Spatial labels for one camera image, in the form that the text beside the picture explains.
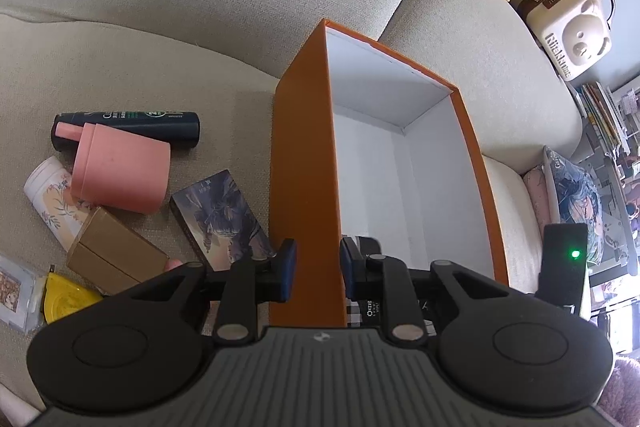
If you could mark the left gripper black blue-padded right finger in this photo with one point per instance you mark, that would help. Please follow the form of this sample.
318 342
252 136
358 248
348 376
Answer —
407 305

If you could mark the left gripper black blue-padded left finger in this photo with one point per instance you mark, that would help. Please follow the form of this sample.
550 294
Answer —
182 296

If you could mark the dark illustrated card box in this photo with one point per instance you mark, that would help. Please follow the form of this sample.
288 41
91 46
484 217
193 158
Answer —
219 223

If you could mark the brown cardboard box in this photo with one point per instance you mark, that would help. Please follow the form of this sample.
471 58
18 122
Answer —
111 256

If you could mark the orange cardboard box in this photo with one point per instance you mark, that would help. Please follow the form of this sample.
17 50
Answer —
366 142

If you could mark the dark green tube bottle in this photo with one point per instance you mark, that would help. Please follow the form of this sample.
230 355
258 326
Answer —
180 129

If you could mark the yellow tape measure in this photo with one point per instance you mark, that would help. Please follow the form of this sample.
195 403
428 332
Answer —
63 297

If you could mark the pink plastic cup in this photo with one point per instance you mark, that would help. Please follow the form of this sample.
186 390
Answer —
116 168

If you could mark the white floral bottle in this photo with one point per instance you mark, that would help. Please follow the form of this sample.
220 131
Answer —
48 190

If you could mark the pink pump bottle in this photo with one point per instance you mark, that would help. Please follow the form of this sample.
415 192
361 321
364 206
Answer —
173 264

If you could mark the blue floral cushion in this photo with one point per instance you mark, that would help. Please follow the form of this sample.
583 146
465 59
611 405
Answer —
573 198

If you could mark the pink cushion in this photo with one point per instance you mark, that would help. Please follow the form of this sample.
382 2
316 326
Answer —
536 186

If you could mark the stack of books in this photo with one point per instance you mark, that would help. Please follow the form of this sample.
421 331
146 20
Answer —
604 115

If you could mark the cream bear mini suitcase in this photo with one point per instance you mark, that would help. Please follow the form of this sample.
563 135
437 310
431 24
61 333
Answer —
575 34

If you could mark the beige fabric sofa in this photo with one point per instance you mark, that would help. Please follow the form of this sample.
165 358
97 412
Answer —
223 59

